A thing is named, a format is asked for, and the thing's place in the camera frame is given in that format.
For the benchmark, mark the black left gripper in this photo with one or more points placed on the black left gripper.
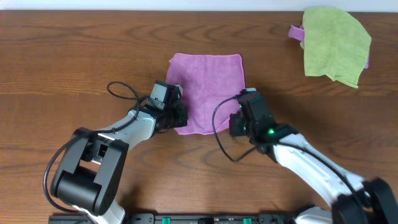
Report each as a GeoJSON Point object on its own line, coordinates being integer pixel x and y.
{"type": "Point", "coordinates": [183, 117]}

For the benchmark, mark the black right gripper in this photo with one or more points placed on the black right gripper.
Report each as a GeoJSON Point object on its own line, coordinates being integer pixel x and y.
{"type": "Point", "coordinates": [234, 129]}

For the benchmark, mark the purple microfiber cloth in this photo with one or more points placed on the purple microfiber cloth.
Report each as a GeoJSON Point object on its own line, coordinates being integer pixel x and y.
{"type": "Point", "coordinates": [207, 80]}

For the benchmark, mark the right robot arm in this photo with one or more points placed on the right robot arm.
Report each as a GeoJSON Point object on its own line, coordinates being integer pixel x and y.
{"type": "Point", "coordinates": [352, 198]}

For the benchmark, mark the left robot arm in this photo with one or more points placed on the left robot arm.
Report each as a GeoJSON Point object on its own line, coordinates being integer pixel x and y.
{"type": "Point", "coordinates": [83, 176]}

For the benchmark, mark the green microfiber cloth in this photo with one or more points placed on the green microfiber cloth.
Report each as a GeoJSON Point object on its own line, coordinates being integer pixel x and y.
{"type": "Point", "coordinates": [335, 44]}

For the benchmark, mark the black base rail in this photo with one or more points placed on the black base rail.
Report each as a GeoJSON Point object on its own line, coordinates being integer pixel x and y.
{"type": "Point", "coordinates": [149, 218]}

